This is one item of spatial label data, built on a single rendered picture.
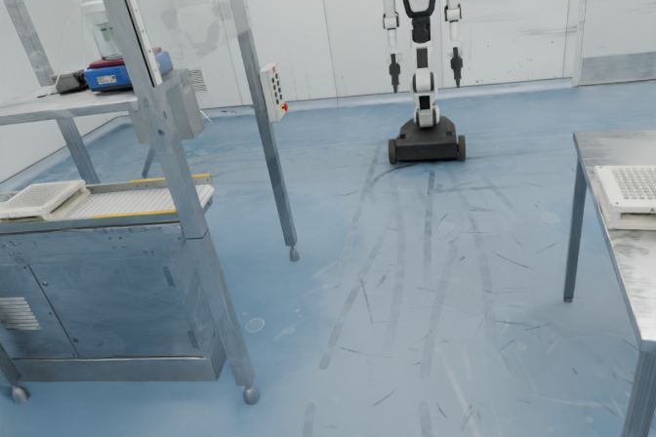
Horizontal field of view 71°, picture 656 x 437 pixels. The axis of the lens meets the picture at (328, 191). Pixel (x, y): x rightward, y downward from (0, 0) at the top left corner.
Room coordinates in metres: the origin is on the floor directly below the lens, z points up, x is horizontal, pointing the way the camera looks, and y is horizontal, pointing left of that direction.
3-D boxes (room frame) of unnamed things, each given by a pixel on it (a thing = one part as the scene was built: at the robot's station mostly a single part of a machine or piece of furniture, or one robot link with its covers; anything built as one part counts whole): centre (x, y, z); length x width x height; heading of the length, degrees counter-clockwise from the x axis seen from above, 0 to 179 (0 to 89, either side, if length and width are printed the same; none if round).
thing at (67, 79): (1.64, 0.79, 1.33); 0.12 x 0.07 x 0.06; 79
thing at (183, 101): (1.66, 0.53, 1.17); 0.22 x 0.11 x 0.20; 79
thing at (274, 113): (2.33, 0.19, 1.00); 0.17 x 0.06 x 0.26; 169
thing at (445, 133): (3.55, -0.89, 0.19); 0.64 x 0.52 x 0.33; 163
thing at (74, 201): (1.65, 1.10, 0.87); 0.24 x 0.24 x 0.02; 78
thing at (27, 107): (1.56, 0.76, 1.28); 0.62 x 0.38 x 0.04; 79
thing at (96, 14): (1.57, 0.57, 1.48); 0.15 x 0.15 x 0.19
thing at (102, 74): (1.58, 0.57, 1.34); 0.21 x 0.20 x 0.09; 169
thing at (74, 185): (1.65, 1.10, 0.92); 0.25 x 0.24 x 0.02; 168
